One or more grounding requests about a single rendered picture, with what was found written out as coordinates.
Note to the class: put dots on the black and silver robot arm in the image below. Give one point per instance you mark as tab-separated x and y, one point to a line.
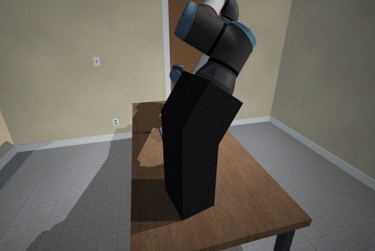
225	44

